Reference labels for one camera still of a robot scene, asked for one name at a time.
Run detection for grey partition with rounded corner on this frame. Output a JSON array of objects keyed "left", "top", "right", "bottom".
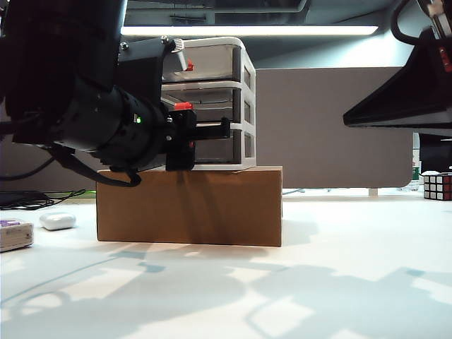
[{"left": 255, "top": 66, "right": 415, "bottom": 189}]

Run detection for white earbuds case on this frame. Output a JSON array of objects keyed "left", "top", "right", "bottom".
[{"left": 39, "top": 211, "right": 77, "bottom": 232}]

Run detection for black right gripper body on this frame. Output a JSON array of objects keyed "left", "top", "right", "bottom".
[{"left": 342, "top": 27, "right": 452, "bottom": 138}]

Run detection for Rubik's cube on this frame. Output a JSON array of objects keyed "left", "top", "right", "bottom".
[{"left": 422, "top": 172, "right": 452, "bottom": 203}]

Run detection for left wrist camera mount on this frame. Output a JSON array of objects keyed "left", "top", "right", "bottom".
[{"left": 117, "top": 36, "right": 185, "bottom": 107}]

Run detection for brown cardboard box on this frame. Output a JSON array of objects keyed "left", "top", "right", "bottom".
[{"left": 95, "top": 165, "right": 284, "bottom": 248}]

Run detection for thin black table cables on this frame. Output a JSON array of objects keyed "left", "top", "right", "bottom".
[{"left": 0, "top": 189, "right": 88, "bottom": 211}]

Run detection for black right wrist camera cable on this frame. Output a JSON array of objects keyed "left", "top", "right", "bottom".
[{"left": 390, "top": 0, "right": 436, "bottom": 47}]

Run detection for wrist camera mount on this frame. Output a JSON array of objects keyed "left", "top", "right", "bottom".
[
  {"left": 117, "top": 36, "right": 185, "bottom": 107},
  {"left": 416, "top": 0, "right": 452, "bottom": 38}
]

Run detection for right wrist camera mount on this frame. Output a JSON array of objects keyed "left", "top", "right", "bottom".
[{"left": 416, "top": 0, "right": 452, "bottom": 38}]

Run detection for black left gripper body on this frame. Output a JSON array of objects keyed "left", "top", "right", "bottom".
[{"left": 165, "top": 109, "right": 198, "bottom": 172}]

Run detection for purple print napkin pack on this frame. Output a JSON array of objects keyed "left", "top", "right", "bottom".
[{"left": 0, "top": 218, "right": 35, "bottom": 253}]

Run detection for smoky drawer with red handle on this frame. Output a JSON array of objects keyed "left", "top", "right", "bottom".
[
  {"left": 193, "top": 129, "right": 245, "bottom": 166},
  {"left": 162, "top": 44, "right": 244, "bottom": 81},
  {"left": 160, "top": 86, "right": 244, "bottom": 124}
]

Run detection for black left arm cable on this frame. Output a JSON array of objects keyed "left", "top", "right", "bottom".
[{"left": 47, "top": 141, "right": 143, "bottom": 188}]

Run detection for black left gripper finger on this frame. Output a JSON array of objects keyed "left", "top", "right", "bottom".
[{"left": 194, "top": 117, "right": 233, "bottom": 140}]

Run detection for grey straight partition panel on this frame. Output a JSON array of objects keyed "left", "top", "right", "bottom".
[{"left": 0, "top": 139, "right": 99, "bottom": 194}]

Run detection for white drawer cabinet frame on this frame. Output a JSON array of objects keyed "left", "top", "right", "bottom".
[{"left": 160, "top": 36, "right": 258, "bottom": 172}]

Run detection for white ceiling light strip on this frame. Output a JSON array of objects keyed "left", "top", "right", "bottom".
[{"left": 119, "top": 25, "right": 379, "bottom": 37}]

